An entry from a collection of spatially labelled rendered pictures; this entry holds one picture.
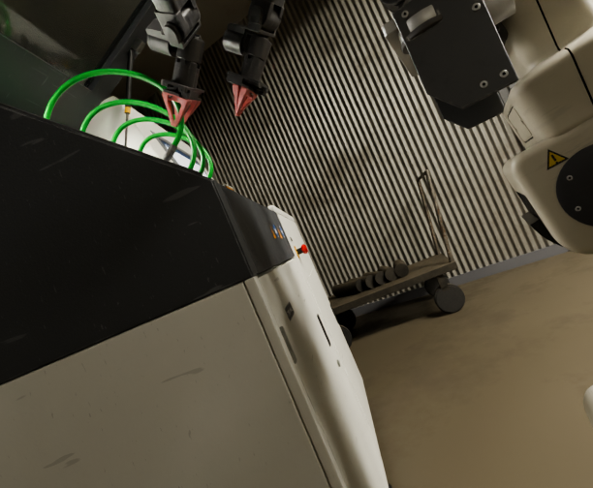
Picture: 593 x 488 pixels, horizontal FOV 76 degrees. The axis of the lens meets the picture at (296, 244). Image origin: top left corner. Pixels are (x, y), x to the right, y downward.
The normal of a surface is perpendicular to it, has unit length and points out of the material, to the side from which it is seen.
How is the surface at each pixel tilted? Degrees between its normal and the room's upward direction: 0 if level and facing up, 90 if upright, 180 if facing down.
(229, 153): 90
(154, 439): 90
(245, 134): 90
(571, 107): 90
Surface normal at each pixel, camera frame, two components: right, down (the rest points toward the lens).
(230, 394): -0.08, 0.01
